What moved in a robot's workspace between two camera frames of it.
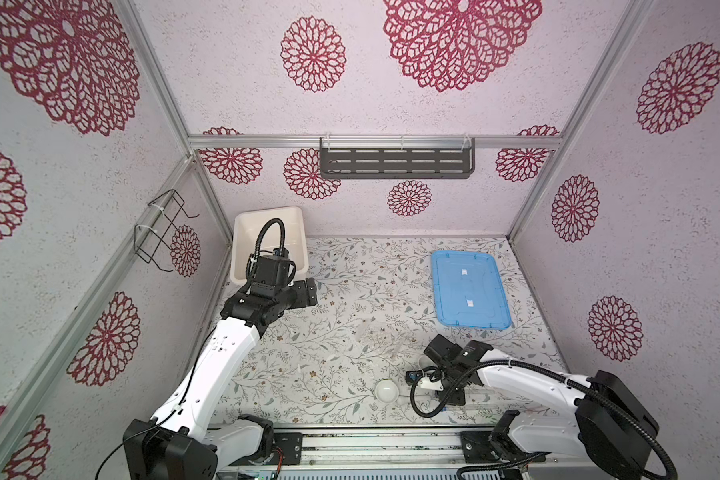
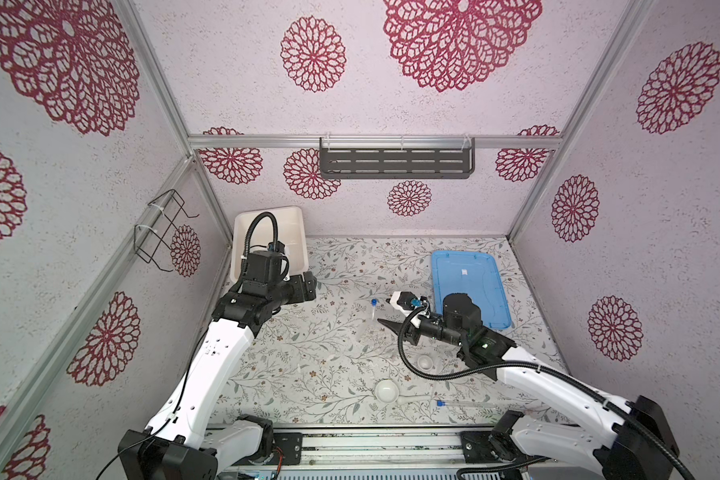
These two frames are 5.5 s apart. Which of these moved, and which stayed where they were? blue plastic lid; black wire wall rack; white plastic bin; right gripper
Moved: right gripper
Stayed: blue plastic lid; black wire wall rack; white plastic bin
